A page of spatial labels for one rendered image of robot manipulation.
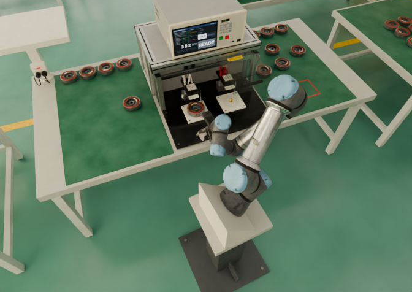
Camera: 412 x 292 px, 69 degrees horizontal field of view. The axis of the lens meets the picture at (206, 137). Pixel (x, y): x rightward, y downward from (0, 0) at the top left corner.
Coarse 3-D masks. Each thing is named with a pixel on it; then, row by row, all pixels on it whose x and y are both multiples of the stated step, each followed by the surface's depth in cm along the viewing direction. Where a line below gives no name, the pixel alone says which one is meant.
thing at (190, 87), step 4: (188, 84) 186; (192, 84) 186; (184, 88) 189; (188, 88) 184; (192, 88) 184; (196, 88) 184; (188, 92) 183; (192, 92) 184; (196, 92) 185; (188, 96) 186; (192, 96) 185; (196, 96) 185
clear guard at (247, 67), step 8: (224, 56) 180; (232, 56) 180; (248, 56) 180; (256, 56) 180; (224, 64) 175; (232, 64) 175; (240, 64) 175; (248, 64) 175; (256, 64) 175; (232, 72) 171; (240, 72) 171; (248, 72) 171; (256, 72) 171; (264, 72) 171; (232, 80) 167; (240, 80) 168; (248, 80) 169; (256, 80) 171; (264, 80) 172; (232, 88) 168; (240, 88) 169; (248, 88) 170; (256, 88) 171
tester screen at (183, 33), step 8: (208, 24) 161; (176, 32) 158; (184, 32) 159; (192, 32) 161; (200, 32) 163; (208, 32) 165; (176, 40) 162; (184, 40) 164; (192, 40) 165; (200, 40) 167; (176, 48) 166; (184, 48) 167; (200, 48) 172
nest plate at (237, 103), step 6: (216, 96) 199; (222, 96) 199; (228, 96) 199; (234, 96) 199; (222, 102) 196; (228, 102) 196; (234, 102) 196; (240, 102) 196; (222, 108) 193; (228, 108) 193; (234, 108) 193; (240, 108) 193
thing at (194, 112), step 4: (188, 104) 190; (192, 104) 190; (196, 104) 191; (200, 104) 190; (188, 108) 188; (192, 108) 191; (200, 108) 188; (204, 108) 188; (188, 112) 188; (192, 112) 186; (196, 112) 186; (200, 112) 186
